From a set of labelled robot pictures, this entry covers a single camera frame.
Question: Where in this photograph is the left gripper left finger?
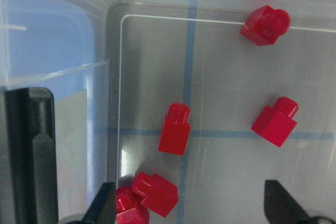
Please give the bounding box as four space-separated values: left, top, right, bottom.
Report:
58 182 116 223

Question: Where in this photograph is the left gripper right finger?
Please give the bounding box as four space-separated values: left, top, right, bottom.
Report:
264 180 335 224

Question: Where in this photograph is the clear plastic storage box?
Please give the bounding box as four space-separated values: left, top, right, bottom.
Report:
1 0 335 223

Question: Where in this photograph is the red block upper pair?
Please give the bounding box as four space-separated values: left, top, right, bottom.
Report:
115 186 150 224

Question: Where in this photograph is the red block under lid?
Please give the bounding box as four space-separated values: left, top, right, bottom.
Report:
251 97 299 147

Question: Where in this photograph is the blue plastic tray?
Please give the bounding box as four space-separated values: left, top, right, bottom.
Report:
1 0 105 118

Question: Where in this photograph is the red block far corner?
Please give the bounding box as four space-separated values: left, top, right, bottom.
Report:
240 5 291 46

